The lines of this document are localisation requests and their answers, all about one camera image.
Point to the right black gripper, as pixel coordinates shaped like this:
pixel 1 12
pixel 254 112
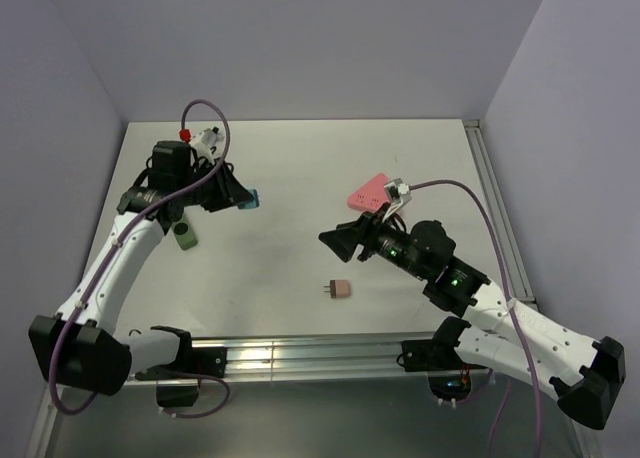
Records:
pixel 345 238

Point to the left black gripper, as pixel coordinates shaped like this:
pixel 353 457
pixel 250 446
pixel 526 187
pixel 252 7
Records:
pixel 230 192

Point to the blue plug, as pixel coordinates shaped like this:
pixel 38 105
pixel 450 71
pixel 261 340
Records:
pixel 251 204

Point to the green power strip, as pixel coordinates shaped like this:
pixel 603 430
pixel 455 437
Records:
pixel 184 235

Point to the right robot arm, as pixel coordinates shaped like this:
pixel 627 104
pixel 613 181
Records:
pixel 583 375

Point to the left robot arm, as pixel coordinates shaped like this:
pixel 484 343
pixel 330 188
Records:
pixel 76 346

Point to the pink plug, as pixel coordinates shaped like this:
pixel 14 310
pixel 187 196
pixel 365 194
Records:
pixel 338 289

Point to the pink triangular power strip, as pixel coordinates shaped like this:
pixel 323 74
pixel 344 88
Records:
pixel 371 196

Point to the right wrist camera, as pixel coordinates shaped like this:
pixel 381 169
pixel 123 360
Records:
pixel 398 193

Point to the aluminium front rail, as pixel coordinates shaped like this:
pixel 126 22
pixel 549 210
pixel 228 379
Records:
pixel 309 358

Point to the aluminium rail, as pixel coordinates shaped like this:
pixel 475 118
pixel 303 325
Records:
pixel 309 358
pixel 518 278

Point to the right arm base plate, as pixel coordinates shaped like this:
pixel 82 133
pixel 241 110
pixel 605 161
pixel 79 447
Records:
pixel 426 355

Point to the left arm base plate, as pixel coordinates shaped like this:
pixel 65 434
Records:
pixel 210 361

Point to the aluminium right rail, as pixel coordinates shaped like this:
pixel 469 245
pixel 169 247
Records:
pixel 518 278

